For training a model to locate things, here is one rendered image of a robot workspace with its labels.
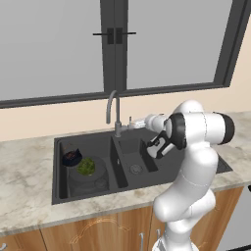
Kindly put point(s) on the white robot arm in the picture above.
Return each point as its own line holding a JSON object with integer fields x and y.
{"x": 196, "y": 170}

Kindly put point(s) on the glass jar with green lid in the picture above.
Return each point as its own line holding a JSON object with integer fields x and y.
{"x": 86, "y": 170}

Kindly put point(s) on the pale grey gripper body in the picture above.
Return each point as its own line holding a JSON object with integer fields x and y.
{"x": 138, "y": 124}

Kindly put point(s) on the black double sink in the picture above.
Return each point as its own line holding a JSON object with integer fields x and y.
{"x": 130, "y": 153}

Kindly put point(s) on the wooden cupboard door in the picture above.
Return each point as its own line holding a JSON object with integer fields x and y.
{"x": 225, "y": 212}
{"x": 19, "y": 242}
{"x": 98, "y": 232}

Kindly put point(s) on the dark framed window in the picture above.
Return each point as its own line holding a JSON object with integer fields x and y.
{"x": 114, "y": 49}

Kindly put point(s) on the grey curved tap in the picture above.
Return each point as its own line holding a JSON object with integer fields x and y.
{"x": 117, "y": 108}

